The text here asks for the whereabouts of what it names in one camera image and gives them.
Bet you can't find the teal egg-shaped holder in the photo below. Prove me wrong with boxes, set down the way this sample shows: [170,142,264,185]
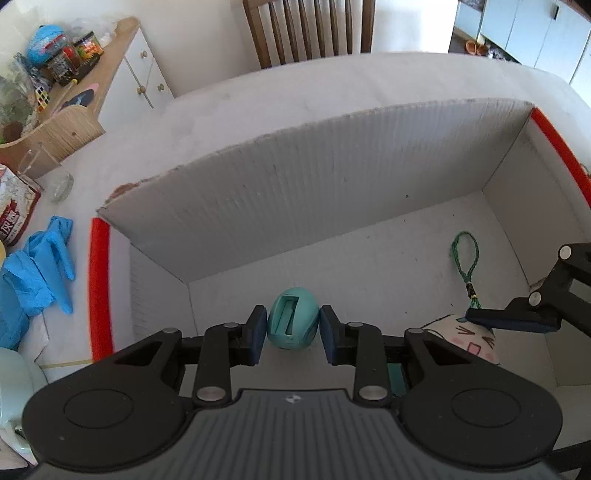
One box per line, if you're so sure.
[266,287,320,350]

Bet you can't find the white cat face plush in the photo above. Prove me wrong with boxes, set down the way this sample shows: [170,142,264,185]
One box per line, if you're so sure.
[423,314,499,365]

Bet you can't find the red and white cardboard box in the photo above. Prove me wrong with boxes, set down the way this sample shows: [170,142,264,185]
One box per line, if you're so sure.
[88,97,591,398]

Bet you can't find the blue rubber glove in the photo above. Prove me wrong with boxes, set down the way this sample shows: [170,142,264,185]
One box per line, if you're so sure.
[1,216,76,350]

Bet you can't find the red snack bag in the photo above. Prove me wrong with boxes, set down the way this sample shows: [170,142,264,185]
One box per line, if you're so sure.
[0,164,40,247]

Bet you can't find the white wooden sideboard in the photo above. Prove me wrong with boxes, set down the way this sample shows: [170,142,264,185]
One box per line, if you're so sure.
[40,17,173,132]

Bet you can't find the Rubik's cube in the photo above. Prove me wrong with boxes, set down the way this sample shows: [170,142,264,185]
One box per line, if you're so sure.
[33,84,50,112]

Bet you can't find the wooden dining chair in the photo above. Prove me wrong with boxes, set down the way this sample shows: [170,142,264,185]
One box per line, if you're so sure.
[242,1,376,69]

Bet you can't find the blue globe toy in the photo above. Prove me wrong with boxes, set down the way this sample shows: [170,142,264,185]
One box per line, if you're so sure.
[26,24,66,67]

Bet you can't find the green braided lanyard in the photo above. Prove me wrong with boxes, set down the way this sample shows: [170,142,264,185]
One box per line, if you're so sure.
[451,231,483,311]

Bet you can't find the light blue wall cabinets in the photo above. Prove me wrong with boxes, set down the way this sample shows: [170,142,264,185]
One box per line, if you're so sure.
[455,1,590,102]

